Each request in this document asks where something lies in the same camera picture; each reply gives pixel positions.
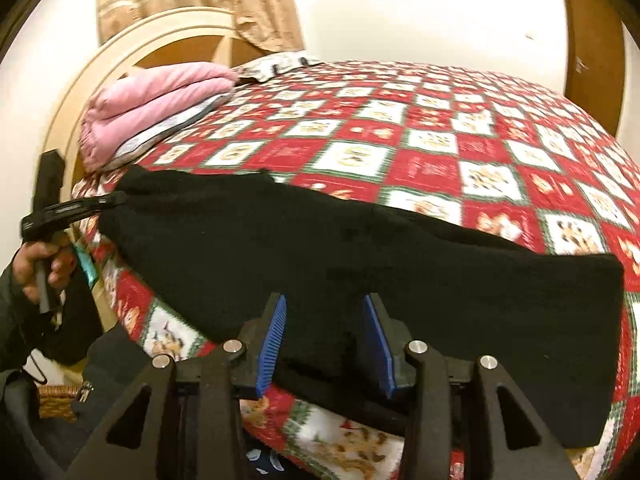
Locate teal plastic item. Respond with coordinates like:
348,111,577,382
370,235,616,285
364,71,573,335
72,242,100,283

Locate cream and brown headboard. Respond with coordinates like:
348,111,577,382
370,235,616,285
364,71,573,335
42,7,281,331

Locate person's left hand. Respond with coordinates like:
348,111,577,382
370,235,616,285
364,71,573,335
12,240,77,307

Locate pink folded quilt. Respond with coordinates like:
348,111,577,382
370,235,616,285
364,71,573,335
81,61,240,173

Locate brown wooden door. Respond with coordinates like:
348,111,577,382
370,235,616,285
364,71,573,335
557,0,626,138

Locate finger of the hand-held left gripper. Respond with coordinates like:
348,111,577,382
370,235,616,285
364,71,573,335
50,191,129,223

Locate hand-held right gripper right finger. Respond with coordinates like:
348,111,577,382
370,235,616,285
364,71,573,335
362,294,573,480

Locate patterned pillow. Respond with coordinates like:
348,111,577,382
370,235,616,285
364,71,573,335
235,51,323,83

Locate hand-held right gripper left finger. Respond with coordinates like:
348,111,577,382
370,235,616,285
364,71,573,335
65,294,289,480

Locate wicker basket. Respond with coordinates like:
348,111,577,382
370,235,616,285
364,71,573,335
37,385,81,423

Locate bed with red patchwork cover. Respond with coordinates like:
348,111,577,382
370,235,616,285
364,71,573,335
70,60,640,480

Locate dark grey zipped jacket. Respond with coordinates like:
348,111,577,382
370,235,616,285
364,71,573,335
0,327,163,480

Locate black pants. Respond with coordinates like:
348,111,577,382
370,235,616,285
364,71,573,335
97,166,626,448

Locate person's left forearm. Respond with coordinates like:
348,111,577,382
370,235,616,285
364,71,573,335
0,265,32,373

